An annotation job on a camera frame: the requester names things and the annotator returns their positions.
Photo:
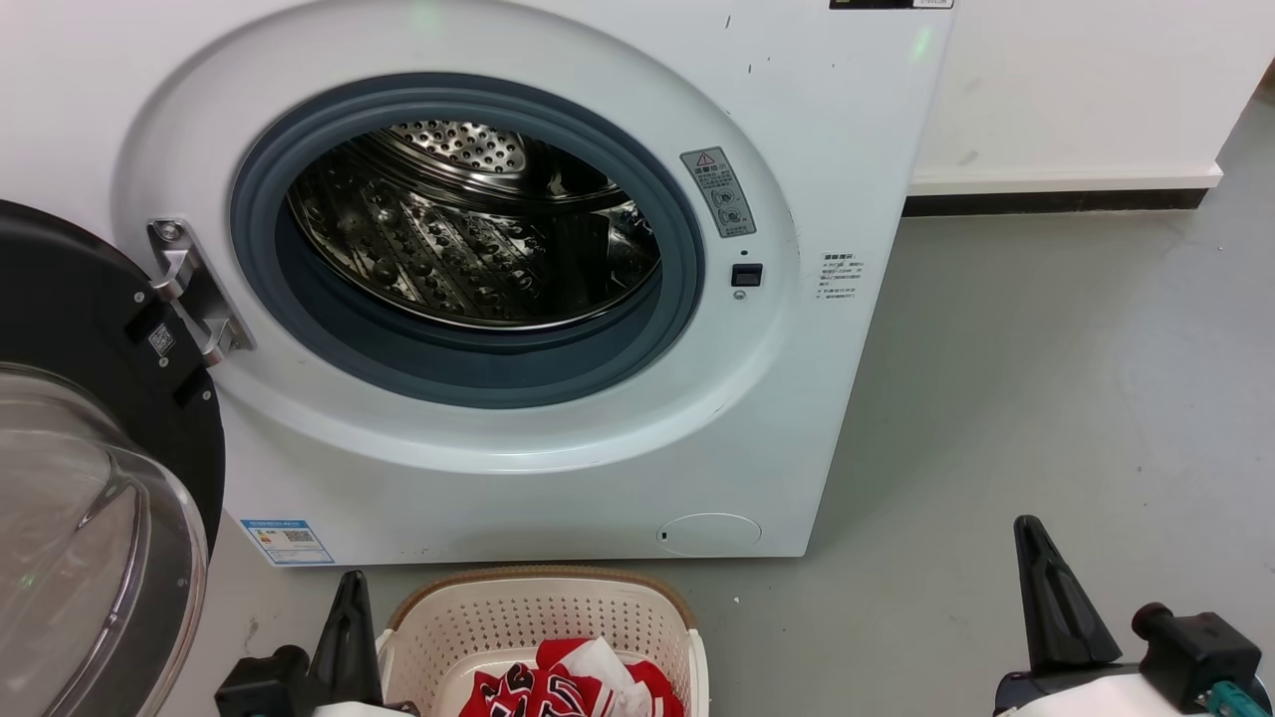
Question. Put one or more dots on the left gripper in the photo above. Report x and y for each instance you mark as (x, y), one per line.
(359, 711)

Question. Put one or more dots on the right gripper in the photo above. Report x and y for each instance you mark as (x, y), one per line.
(1086, 697)

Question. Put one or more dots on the red white garment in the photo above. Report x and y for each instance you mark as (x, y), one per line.
(558, 687)

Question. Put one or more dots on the cream perforated laundry basket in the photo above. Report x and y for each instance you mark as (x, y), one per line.
(538, 607)

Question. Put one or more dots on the black washer door with glass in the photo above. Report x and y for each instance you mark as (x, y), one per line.
(70, 299)

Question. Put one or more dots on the blue energy label sticker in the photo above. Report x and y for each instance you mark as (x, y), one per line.
(287, 542)

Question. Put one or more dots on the grey rubber door gasket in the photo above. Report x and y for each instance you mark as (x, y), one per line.
(468, 373)

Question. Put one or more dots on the white front-load washing machine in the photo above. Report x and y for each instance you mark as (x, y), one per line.
(777, 418)

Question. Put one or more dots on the round drain filter cover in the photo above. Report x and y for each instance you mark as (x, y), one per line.
(709, 535)

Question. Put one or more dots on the metal door hinge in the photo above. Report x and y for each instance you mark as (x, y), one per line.
(189, 284)

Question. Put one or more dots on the black baseboard strip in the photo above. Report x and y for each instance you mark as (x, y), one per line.
(1056, 203)

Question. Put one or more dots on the perforated steel drum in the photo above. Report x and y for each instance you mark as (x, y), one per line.
(448, 239)

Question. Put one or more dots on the black door latch socket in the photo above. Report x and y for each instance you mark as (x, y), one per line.
(747, 275)

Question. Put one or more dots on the grey warning sticker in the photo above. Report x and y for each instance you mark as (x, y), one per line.
(719, 194)

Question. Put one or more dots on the white wall ledge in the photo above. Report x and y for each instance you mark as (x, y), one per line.
(1066, 180)

